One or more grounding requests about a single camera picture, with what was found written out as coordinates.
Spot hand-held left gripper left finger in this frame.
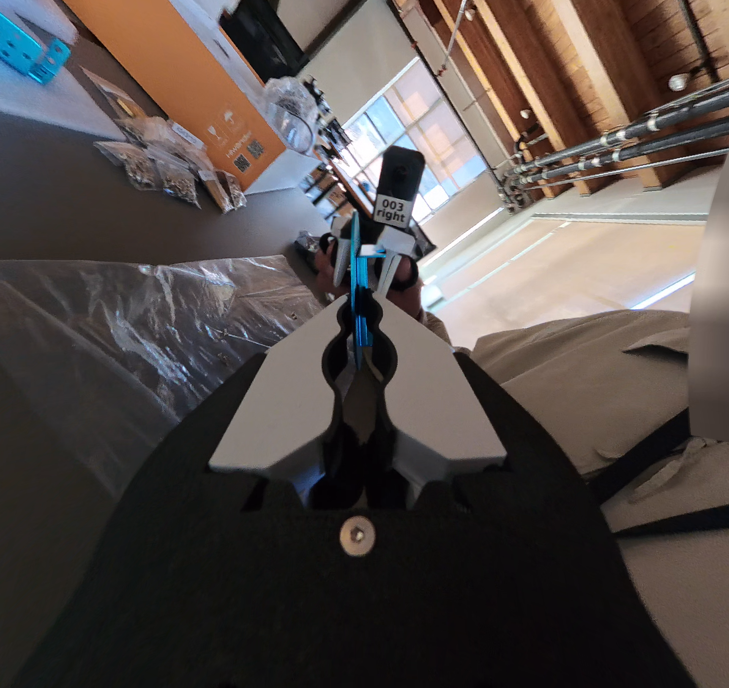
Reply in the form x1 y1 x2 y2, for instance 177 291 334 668
207 294 353 486

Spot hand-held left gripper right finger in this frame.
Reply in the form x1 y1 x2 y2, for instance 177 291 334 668
368 291 509 485

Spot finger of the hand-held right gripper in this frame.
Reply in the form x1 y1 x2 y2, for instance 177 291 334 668
332 235 352 288
375 241 403 297

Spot blue metal servo bracket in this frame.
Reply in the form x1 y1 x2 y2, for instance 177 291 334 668
358 247 388 348

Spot blue round metal plate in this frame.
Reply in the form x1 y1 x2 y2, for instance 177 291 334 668
349 210 372 369

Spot clear plastic bag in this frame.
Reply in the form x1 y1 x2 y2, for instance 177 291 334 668
0 255 342 507

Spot person's right forearm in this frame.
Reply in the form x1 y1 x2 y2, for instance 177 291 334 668
418 309 456 350

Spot person's right hand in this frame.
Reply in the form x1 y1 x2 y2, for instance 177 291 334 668
314 254 427 323

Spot gridded window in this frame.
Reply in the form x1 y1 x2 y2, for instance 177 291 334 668
342 56 491 225

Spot person's beige jacket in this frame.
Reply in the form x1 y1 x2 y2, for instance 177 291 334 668
421 309 729 688

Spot bubble wrap bundle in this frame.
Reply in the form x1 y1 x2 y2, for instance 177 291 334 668
263 76 319 154

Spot pile of screw bags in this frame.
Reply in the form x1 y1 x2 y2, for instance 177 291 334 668
94 73 248 213

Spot black monitor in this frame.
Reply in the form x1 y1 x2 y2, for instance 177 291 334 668
219 0 311 82

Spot black ceiling pipes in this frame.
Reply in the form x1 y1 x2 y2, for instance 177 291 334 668
495 79 729 213

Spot orange white cardboard box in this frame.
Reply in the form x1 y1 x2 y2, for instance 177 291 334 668
25 0 322 195

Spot white foam sheet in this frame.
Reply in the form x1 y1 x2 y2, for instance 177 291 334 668
0 0 123 142

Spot black shoulder strap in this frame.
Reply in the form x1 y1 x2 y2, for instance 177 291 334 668
592 409 729 538

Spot long blue perforated bracket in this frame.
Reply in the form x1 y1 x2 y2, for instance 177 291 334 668
0 12 72 84

